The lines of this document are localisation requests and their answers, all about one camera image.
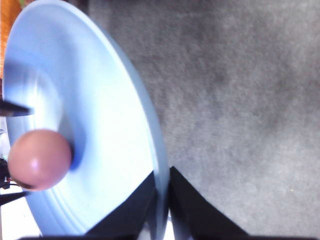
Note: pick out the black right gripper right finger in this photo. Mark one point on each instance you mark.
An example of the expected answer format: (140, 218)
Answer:
(194, 218)

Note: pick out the brown egg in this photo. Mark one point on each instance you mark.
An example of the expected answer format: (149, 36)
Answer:
(39, 159)

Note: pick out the blue plate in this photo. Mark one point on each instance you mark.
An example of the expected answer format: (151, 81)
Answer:
(80, 83)

